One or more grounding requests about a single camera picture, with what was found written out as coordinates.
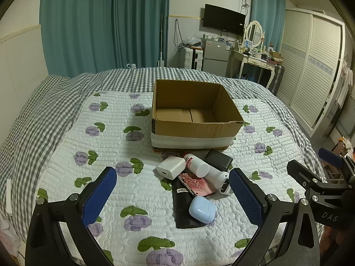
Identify white handheld device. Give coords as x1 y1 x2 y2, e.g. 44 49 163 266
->
205 166 232 196

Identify light blue earbuds case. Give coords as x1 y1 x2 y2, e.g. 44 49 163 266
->
189 196 217 224

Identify black multi-port charger block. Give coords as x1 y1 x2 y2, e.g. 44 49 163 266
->
203 149 233 172

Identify white bottle red cap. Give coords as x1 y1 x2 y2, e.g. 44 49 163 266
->
183 153 209 178

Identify white charger cube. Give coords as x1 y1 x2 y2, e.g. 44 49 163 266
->
156 156 186 180

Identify black rectangular case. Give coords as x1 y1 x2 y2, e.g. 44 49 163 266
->
172 178 205 229

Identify dark suitcase under desk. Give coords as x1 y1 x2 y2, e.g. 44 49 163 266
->
268 65 285 96

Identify grey checked bedsheet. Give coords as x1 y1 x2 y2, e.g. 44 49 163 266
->
1 68 325 241

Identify white louvered wardrobe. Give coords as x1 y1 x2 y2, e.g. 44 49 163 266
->
277 8 345 136

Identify brown cardboard box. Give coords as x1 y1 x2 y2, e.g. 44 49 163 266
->
150 80 244 150

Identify white vanity desk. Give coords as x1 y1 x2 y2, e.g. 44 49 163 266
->
226 49 280 89

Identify oval vanity mirror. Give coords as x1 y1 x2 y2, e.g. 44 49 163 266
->
244 20 264 47

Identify grey mini fridge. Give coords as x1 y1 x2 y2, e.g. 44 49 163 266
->
202 40 231 77

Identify teal curtain right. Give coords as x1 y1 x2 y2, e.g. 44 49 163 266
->
250 0 286 52

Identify teal curtain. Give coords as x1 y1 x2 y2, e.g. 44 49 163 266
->
250 0 286 52
39 0 169 78

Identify white suitcase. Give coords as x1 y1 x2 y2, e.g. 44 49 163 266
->
179 47 203 70

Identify white floor mop pole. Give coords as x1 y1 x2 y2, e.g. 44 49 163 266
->
157 14 164 67

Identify teal curtain left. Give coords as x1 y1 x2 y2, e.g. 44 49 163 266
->
39 0 169 78

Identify black wall television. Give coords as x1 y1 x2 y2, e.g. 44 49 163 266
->
203 4 245 35

